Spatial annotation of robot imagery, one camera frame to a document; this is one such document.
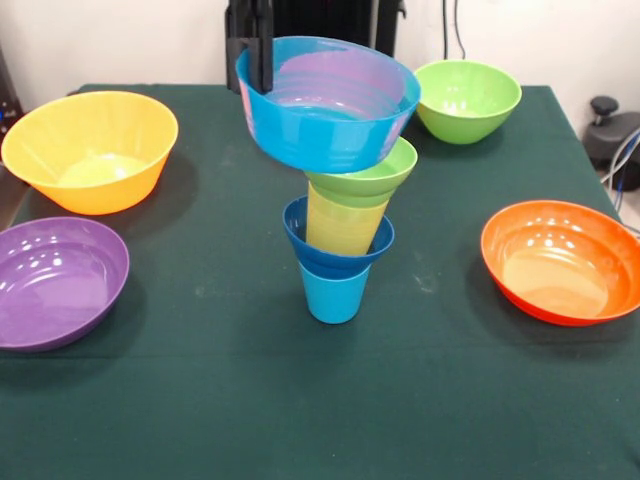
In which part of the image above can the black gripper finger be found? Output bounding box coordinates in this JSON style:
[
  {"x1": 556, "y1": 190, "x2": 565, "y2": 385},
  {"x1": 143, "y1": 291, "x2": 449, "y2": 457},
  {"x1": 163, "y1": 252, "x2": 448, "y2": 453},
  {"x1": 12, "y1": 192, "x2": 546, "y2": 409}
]
[
  {"x1": 253, "y1": 0, "x2": 276, "y2": 95},
  {"x1": 224, "y1": 0, "x2": 262, "y2": 97}
]

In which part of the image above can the translucent light blue bowl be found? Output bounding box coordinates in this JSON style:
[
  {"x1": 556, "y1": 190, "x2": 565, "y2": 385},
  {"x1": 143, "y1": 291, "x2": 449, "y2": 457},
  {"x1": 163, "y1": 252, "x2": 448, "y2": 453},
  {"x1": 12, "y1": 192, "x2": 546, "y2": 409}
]
[{"x1": 234, "y1": 35, "x2": 422, "y2": 175}]

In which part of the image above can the small green plastic bowl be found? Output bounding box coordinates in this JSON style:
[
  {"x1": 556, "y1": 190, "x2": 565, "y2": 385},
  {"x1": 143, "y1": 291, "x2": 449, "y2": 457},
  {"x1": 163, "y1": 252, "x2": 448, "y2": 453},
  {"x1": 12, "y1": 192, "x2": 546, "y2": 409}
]
[{"x1": 304, "y1": 135, "x2": 419, "y2": 207}]

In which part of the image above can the translucent yellow plastic cup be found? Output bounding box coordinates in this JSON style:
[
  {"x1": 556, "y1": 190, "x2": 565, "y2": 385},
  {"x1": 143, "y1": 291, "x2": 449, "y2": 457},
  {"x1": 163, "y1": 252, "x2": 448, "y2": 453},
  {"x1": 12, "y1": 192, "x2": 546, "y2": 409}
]
[{"x1": 304, "y1": 182, "x2": 389, "y2": 258}]

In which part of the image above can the large green plastic bowl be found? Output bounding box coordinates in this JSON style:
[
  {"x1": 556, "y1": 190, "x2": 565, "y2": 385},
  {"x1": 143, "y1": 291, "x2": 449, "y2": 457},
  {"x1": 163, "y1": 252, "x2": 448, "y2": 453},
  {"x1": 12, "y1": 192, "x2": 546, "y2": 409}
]
[{"x1": 413, "y1": 59, "x2": 523, "y2": 146}]

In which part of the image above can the small dark blue bowl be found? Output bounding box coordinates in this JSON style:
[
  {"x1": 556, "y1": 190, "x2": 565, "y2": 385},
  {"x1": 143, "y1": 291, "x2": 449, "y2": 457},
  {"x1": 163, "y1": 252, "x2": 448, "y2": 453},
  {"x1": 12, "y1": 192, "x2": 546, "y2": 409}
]
[{"x1": 282, "y1": 195, "x2": 395, "y2": 274}]

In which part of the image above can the light blue plastic cup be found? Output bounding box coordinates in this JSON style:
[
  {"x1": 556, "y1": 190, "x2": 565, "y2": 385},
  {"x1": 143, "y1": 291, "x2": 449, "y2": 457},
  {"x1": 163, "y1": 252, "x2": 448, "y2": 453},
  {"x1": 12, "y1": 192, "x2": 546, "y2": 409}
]
[{"x1": 299, "y1": 262, "x2": 372, "y2": 326}]

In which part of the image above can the large yellow plastic bowl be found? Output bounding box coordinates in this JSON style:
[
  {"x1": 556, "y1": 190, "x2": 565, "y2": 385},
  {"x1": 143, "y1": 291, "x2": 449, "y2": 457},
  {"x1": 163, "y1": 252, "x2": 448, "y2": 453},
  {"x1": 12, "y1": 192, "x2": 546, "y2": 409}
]
[{"x1": 0, "y1": 90, "x2": 180, "y2": 217}]

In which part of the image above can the black equipment box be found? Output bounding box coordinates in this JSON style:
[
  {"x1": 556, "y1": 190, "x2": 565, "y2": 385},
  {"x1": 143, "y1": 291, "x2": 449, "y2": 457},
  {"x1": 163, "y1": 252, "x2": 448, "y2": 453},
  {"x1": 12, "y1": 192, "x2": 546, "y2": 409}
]
[{"x1": 0, "y1": 47, "x2": 26, "y2": 126}]

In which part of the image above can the shallow purple plastic bowl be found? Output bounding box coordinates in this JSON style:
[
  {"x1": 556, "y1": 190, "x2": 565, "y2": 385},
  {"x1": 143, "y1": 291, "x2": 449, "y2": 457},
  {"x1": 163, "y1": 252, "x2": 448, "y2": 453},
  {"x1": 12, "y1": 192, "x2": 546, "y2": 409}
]
[{"x1": 0, "y1": 216, "x2": 130, "y2": 353}]

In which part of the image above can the black knob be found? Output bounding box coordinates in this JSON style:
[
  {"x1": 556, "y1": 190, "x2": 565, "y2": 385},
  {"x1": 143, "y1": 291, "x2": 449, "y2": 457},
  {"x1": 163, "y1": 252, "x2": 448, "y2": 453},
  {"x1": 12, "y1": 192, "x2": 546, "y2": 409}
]
[{"x1": 589, "y1": 96, "x2": 620, "y2": 126}]

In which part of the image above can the dark green tablecloth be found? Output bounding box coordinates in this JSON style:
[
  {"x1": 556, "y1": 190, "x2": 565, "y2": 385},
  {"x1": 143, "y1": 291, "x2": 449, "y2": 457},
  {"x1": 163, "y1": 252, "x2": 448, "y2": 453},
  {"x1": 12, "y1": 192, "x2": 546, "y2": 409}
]
[{"x1": 0, "y1": 83, "x2": 640, "y2": 480}]

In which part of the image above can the black round base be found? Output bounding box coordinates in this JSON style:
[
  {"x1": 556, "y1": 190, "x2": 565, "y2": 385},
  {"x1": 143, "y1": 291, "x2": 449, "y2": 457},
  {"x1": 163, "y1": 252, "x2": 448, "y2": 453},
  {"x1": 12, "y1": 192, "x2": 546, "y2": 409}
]
[{"x1": 584, "y1": 110, "x2": 640, "y2": 176}]

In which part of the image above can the shallow orange plastic bowl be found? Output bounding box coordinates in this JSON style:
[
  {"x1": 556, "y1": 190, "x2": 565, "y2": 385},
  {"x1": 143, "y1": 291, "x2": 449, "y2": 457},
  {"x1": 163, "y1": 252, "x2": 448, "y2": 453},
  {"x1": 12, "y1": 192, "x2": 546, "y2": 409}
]
[{"x1": 480, "y1": 200, "x2": 640, "y2": 328}]

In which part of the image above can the black wall cable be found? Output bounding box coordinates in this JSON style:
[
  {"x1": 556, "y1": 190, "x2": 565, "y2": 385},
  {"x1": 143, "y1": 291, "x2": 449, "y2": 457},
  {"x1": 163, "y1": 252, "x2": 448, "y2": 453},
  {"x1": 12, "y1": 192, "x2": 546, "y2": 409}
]
[
  {"x1": 452, "y1": 0, "x2": 468, "y2": 64},
  {"x1": 435, "y1": 0, "x2": 454, "y2": 65}
]

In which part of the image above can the grey blue cable bundle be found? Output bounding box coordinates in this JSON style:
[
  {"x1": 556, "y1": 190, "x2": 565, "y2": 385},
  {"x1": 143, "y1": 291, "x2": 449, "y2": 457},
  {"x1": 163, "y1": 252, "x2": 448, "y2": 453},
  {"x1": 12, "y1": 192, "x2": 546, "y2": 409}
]
[{"x1": 599, "y1": 127, "x2": 640, "y2": 201}]

